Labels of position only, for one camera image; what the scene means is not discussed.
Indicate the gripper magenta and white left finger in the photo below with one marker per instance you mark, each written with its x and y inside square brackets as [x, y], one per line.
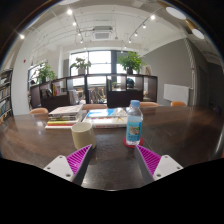
[72, 167]

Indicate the white board by wall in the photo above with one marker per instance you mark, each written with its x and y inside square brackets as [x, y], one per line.
[176, 93]

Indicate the orange chair centre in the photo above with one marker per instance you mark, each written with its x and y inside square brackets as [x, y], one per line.
[94, 106]

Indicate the left potted green plant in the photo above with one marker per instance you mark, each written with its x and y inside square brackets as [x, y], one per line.
[45, 73]

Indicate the potted green plant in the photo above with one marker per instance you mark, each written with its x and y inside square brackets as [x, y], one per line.
[81, 65]
[131, 62]
[45, 73]

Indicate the flat magazine with blue cover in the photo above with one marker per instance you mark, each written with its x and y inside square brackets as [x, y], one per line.
[107, 118]

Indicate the ceiling air conditioner vent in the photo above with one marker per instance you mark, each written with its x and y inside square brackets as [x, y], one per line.
[102, 33]

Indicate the orange chair behind books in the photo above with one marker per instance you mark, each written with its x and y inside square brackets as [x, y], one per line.
[39, 111]

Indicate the middle potted green plant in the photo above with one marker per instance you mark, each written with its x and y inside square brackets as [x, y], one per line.
[81, 65]

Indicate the right potted green plant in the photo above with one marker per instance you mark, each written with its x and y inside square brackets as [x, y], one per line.
[131, 62]

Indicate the orange chair far right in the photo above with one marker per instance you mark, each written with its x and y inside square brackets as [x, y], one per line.
[177, 103]

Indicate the clear water bottle blue cap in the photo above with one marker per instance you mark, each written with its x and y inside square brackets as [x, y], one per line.
[134, 123]

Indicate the red round coaster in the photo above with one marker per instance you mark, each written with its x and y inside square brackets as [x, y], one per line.
[132, 146]

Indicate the dark low shelf divider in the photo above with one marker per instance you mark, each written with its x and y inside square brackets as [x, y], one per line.
[112, 90]

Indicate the stack of books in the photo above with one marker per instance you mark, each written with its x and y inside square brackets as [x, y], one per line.
[64, 117]

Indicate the tall bookshelf at left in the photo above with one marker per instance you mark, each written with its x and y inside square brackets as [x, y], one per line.
[5, 94]

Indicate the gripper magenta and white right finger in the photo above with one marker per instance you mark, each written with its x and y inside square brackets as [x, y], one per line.
[153, 166]

